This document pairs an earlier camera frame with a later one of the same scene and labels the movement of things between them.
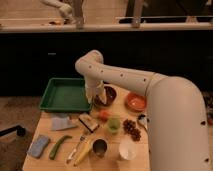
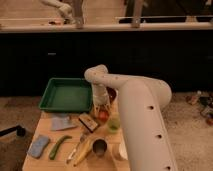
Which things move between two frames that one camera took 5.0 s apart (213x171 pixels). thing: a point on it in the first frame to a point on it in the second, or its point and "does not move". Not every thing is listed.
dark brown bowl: (111, 95) does not move
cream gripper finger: (89, 98) to (96, 111)
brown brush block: (88, 122) does not move
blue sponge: (37, 146) does not move
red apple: (103, 115) does not move
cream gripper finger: (102, 93) to (109, 110)
